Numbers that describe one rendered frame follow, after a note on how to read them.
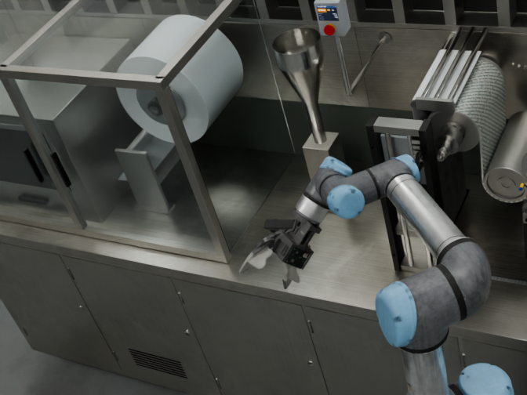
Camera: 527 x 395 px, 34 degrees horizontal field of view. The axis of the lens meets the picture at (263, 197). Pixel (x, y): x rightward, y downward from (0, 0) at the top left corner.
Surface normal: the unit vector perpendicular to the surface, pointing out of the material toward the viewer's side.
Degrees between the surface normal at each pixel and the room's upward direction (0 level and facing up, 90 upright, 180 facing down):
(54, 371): 0
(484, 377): 7
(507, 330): 0
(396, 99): 90
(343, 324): 90
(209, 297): 90
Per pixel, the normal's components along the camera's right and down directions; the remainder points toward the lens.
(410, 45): -0.44, 0.66
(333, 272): -0.23, -0.74
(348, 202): 0.24, 0.35
